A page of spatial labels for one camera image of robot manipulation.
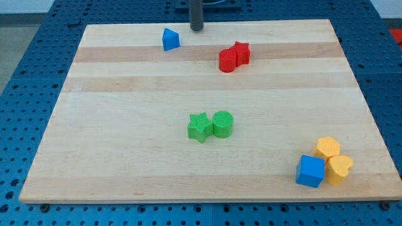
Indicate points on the green star block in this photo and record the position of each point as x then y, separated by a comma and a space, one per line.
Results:
200, 127

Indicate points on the green cylinder block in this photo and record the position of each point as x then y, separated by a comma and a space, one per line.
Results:
223, 122

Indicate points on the wooden board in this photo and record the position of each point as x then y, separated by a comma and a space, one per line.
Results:
118, 132

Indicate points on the red cylinder block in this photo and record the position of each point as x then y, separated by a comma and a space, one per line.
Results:
227, 60

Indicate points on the red star block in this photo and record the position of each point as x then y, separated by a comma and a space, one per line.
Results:
243, 53

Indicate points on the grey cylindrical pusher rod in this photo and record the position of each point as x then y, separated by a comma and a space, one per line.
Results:
196, 15

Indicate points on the blue cube block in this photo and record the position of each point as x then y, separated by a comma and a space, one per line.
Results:
310, 171

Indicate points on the yellow hexagon block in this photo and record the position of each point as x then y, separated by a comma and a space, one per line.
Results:
325, 148

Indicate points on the yellow heart block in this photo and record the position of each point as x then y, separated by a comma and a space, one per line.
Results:
337, 169

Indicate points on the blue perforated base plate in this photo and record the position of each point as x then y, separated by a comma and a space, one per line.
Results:
29, 98

